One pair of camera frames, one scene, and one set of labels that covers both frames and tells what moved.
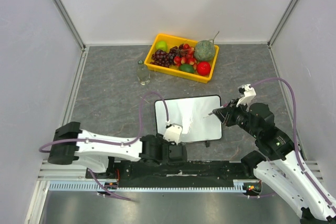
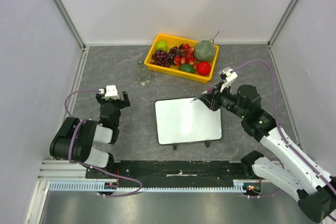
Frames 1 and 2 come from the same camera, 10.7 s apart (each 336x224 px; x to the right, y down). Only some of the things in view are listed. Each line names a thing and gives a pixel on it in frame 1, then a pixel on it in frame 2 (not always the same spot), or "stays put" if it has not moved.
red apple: (203, 68) stays put
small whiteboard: (195, 116) stays put
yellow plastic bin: (172, 42) stays put
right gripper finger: (223, 109) to (216, 91)
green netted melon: (204, 50) stays put
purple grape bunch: (165, 59) stays put
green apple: (161, 44) stays put
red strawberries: (186, 56) stays put
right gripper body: (227, 115) to (212, 98)
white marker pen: (214, 109) to (195, 98)
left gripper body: (175, 163) to (117, 104)
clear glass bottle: (142, 73) stays put
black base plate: (172, 171) stays put
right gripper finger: (222, 116) to (209, 102)
